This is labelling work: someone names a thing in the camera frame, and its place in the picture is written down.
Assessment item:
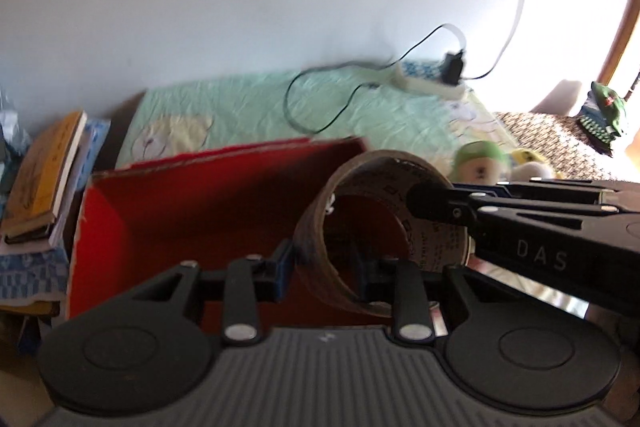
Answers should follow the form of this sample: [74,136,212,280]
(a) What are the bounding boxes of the yellow beige plush toy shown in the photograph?
[509,149,563,180]

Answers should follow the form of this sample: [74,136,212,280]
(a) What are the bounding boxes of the thin black cable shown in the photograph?
[285,24,468,136]

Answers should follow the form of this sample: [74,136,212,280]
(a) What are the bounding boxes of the black charger plug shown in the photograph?
[442,49,469,88]

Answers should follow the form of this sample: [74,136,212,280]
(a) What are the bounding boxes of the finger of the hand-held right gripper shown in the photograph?
[452,179,640,210]
[406,183,640,314]

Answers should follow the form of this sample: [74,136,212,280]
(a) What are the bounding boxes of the wooden frame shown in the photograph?
[599,0,640,88]

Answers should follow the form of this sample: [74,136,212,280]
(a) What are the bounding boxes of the green plush toy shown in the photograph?
[451,141,512,184]

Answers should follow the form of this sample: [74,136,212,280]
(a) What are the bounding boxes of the brown tape roll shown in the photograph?
[292,150,473,319]

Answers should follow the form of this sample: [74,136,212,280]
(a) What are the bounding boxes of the blue patterned cloth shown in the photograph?
[0,251,71,308]

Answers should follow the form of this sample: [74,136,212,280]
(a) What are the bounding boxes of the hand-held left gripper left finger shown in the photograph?
[127,239,294,344]

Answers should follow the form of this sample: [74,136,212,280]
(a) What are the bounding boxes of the yellow book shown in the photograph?
[2,110,89,242]

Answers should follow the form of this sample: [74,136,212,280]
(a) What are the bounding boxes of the red cardboard box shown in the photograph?
[66,136,372,324]

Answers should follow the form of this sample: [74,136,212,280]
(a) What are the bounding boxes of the white power strip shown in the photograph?
[389,59,469,101]

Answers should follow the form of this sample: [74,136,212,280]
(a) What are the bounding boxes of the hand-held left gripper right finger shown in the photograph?
[350,248,506,343]

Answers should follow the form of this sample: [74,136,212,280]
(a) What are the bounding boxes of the stack of books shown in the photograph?
[0,119,112,258]

